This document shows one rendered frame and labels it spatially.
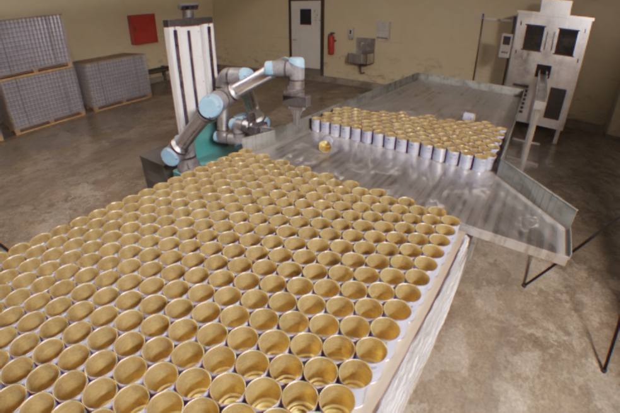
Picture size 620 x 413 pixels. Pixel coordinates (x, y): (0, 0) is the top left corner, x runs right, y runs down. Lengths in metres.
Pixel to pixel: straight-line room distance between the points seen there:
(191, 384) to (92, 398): 0.20
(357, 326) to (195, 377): 0.38
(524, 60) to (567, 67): 0.65
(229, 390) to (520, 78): 5.96
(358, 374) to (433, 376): 1.41
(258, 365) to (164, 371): 0.20
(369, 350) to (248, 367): 0.27
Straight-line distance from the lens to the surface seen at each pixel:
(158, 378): 0.82
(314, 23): 9.19
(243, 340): 0.84
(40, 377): 0.91
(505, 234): 1.38
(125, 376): 0.85
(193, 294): 0.93
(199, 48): 2.39
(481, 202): 1.55
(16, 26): 7.72
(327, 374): 0.79
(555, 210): 1.59
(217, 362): 0.82
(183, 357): 0.83
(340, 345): 0.81
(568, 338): 2.74
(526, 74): 6.21
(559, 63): 6.18
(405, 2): 8.12
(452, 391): 2.17
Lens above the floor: 1.80
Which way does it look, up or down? 28 degrees down
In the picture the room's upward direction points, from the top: straight up
